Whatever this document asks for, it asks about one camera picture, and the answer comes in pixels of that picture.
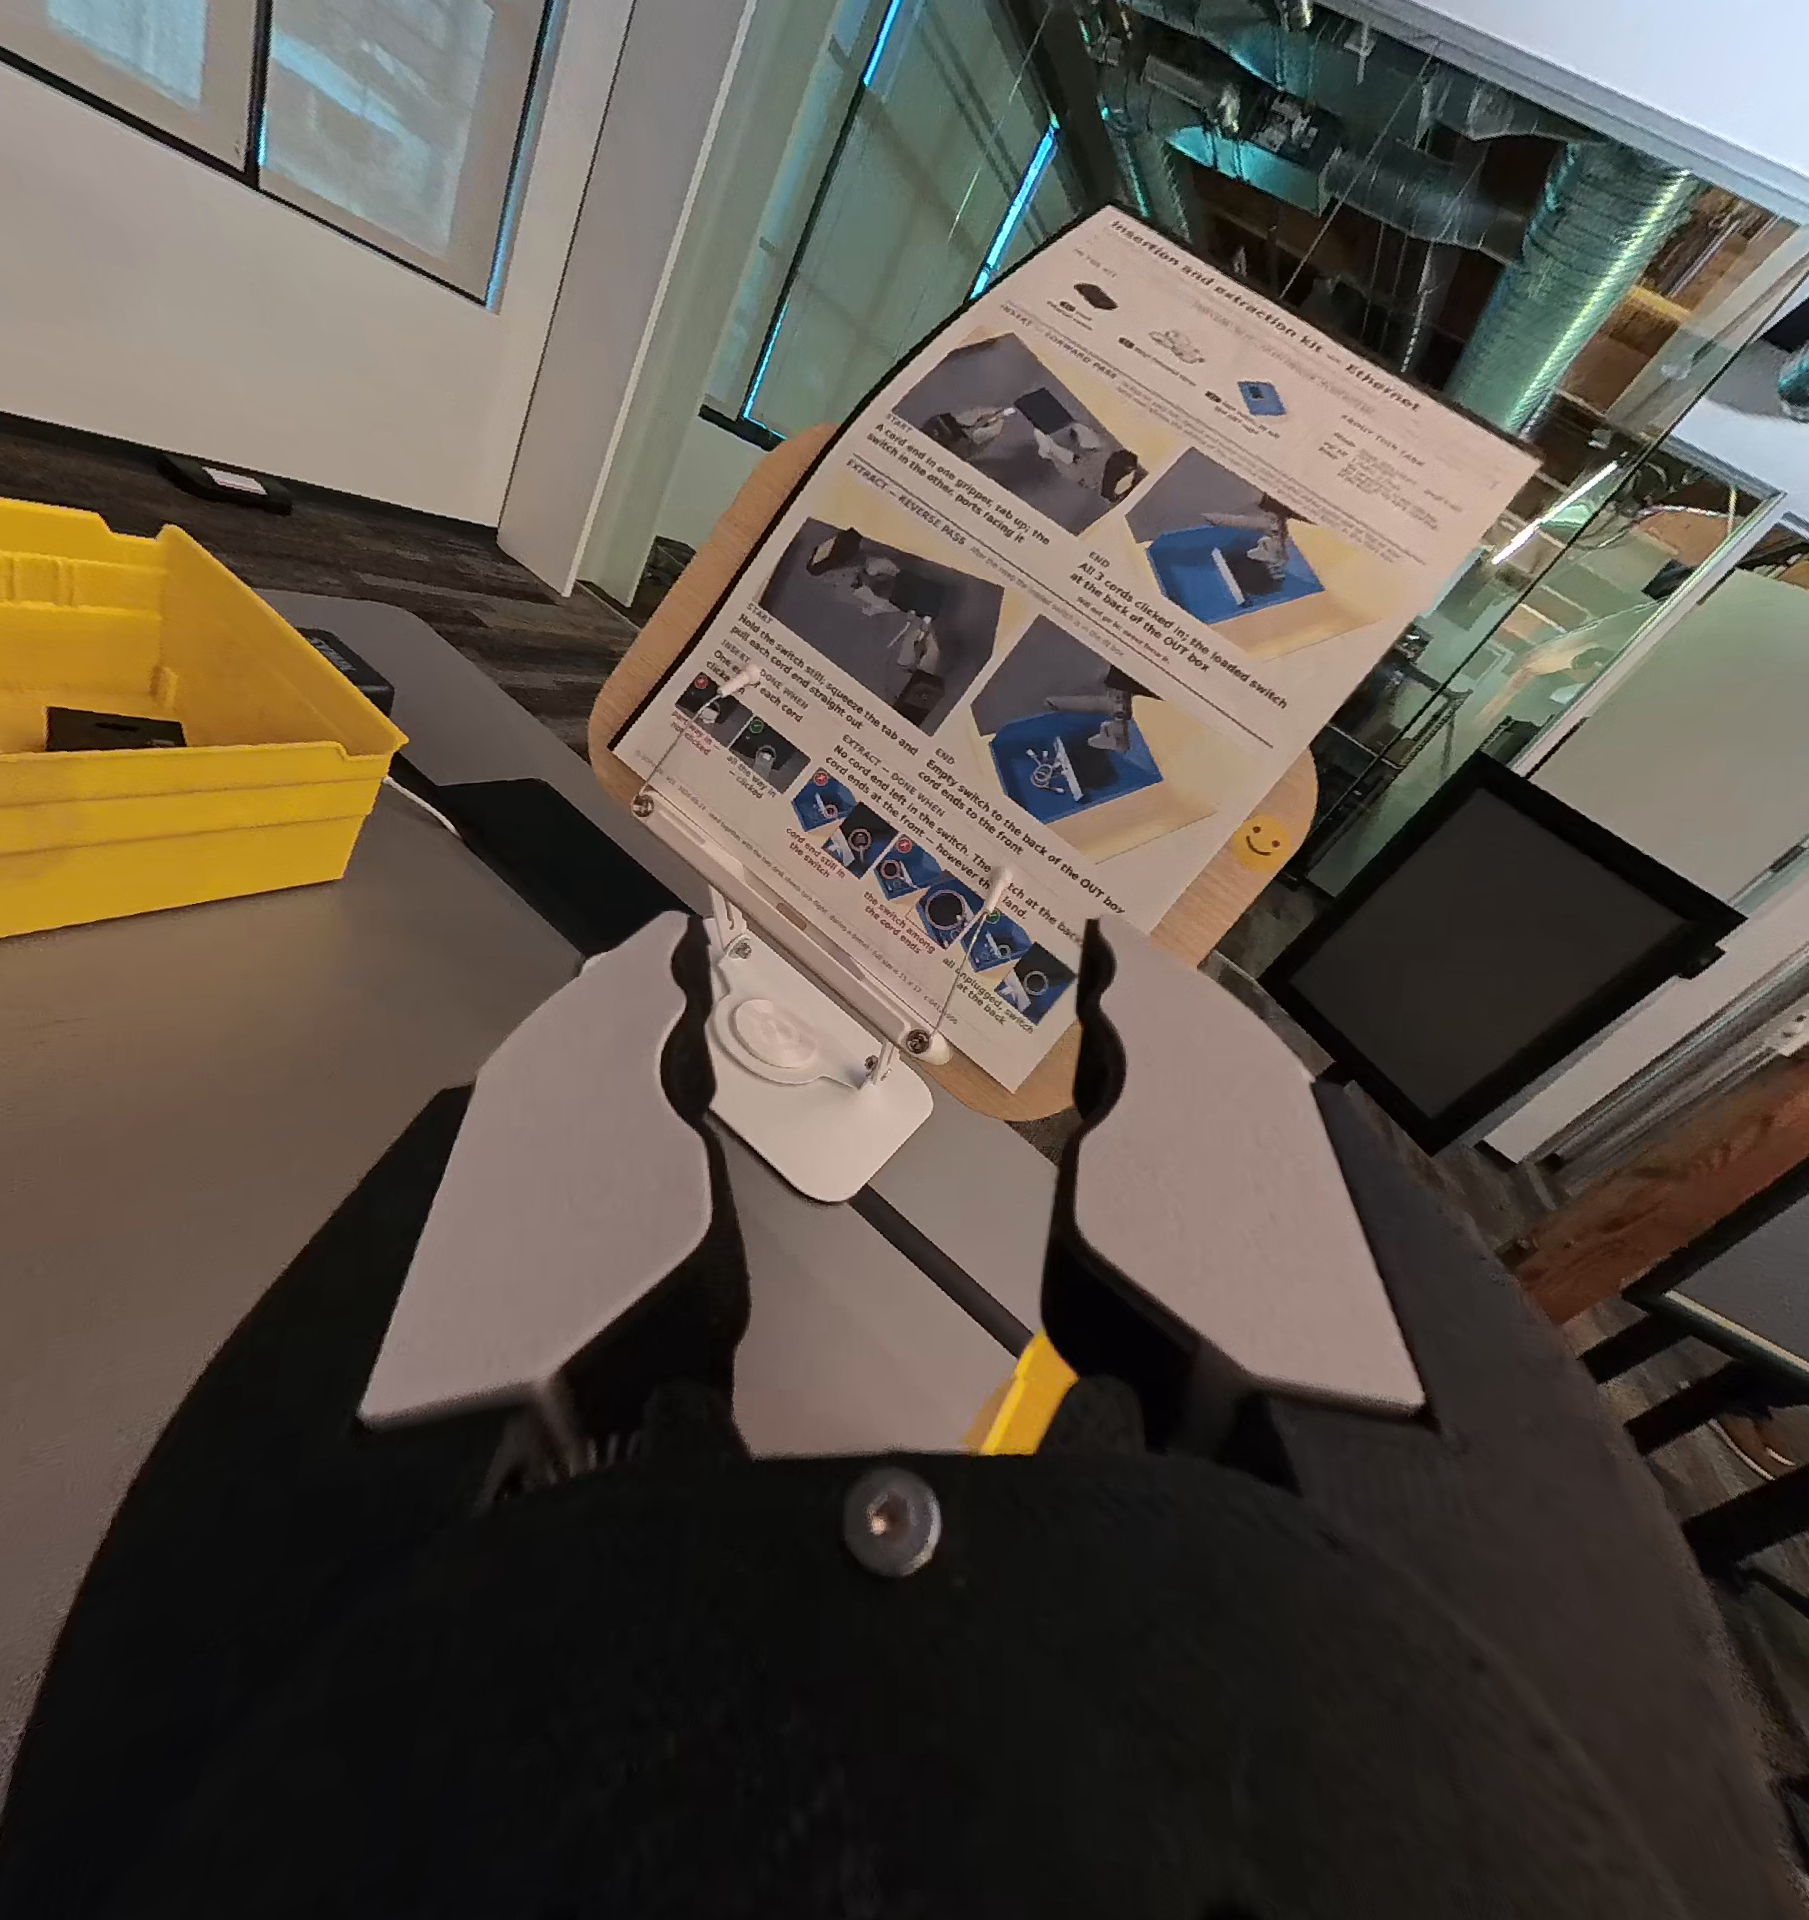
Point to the printed instruction sheet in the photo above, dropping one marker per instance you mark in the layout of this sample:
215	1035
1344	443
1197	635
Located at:
1069	601

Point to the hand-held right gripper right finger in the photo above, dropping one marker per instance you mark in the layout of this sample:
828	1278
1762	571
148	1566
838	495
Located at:
1235	1229

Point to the white sheet stand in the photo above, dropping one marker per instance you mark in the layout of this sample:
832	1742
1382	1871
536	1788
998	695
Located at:
829	1126

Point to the silver ventilation duct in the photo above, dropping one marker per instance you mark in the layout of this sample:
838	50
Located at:
1580	284

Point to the yellow plastic piece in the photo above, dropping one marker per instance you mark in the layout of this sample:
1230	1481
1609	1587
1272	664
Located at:
1026	1397

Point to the black flat device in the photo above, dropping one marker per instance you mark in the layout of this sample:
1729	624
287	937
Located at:
357	673

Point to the black network switch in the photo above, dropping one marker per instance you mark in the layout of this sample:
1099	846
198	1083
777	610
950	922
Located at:
117	732

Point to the black desk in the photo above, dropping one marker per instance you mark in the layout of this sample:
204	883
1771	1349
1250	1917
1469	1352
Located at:
1776	1259

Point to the rounded wooden board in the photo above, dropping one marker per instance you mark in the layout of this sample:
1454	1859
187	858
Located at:
697	601

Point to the large window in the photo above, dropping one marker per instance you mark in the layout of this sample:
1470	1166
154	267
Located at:
366	120

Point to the black monitor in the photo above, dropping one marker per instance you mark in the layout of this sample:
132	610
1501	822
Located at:
1490	962

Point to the black box on floor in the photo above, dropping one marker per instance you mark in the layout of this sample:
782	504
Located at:
230	482

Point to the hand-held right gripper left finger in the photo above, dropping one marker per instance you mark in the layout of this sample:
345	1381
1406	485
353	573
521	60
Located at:
545	1200

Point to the yellow plastic bin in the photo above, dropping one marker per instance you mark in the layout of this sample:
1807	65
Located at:
169	819

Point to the yellow smiley sticker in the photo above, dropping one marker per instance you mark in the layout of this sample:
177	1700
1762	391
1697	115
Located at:
1262	841

